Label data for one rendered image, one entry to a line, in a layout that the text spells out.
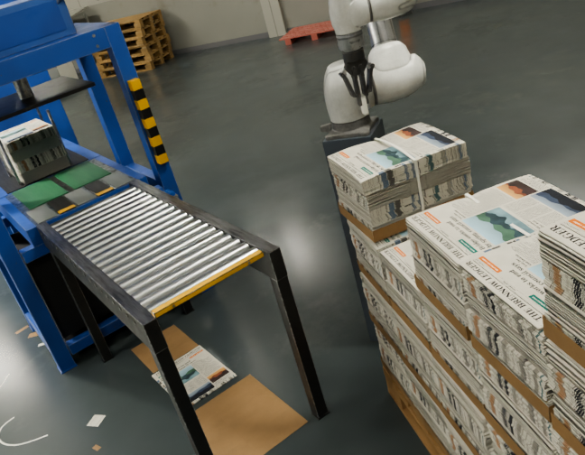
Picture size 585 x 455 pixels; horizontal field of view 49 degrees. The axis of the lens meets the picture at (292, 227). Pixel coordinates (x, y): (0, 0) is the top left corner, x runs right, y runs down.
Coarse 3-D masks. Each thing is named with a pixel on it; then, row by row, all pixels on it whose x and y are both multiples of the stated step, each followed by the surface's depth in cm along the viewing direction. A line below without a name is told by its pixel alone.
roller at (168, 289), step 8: (232, 248) 238; (240, 248) 237; (248, 248) 238; (224, 256) 234; (232, 256) 234; (208, 264) 231; (216, 264) 232; (192, 272) 229; (200, 272) 229; (208, 272) 230; (176, 280) 226; (184, 280) 226; (192, 280) 227; (168, 288) 223; (176, 288) 224; (152, 296) 221; (160, 296) 222; (144, 304) 219
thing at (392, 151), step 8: (384, 136) 226; (376, 144) 221; (384, 144) 219; (392, 152) 212; (400, 152) 210; (408, 152) 208; (400, 160) 204; (408, 160) 203; (416, 160) 202; (408, 168) 201; (424, 168) 203; (424, 176) 205; (416, 184) 205; (424, 184) 206; (416, 192) 206; (424, 192) 207; (416, 200) 207; (424, 200) 209; (416, 208) 208; (424, 208) 209
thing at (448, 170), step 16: (416, 128) 224; (432, 128) 220; (400, 144) 215; (416, 144) 212; (432, 144) 208; (448, 144) 205; (464, 144) 205; (432, 160) 203; (448, 160) 206; (464, 160) 207; (432, 176) 206; (448, 176) 207; (464, 176) 210; (432, 192) 208; (448, 192) 211; (464, 192) 212
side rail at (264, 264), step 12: (156, 192) 309; (168, 204) 295; (180, 204) 288; (192, 216) 274; (204, 216) 270; (216, 228) 258; (228, 228) 253; (240, 228) 250; (240, 240) 243; (252, 240) 239; (264, 240) 236; (264, 252) 230; (276, 252) 229; (252, 264) 244; (264, 264) 235; (276, 264) 230; (276, 276) 231
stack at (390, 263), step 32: (352, 224) 225; (384, 256) 201; (384, 288) 214; (416, 288) 181; (384, 320) 231; (416, 320) 192; (448, 320) 165; (384, 352) 250; (416, 352) 202; (448, 352) 174; (416, 384) 217; (448, 384) 182; (480, 384) 158; (416, 416) 235; (480, 416) 165; (512, 416) 147; (448, 448) 207; (480, 448) 175; (544, 448) 135
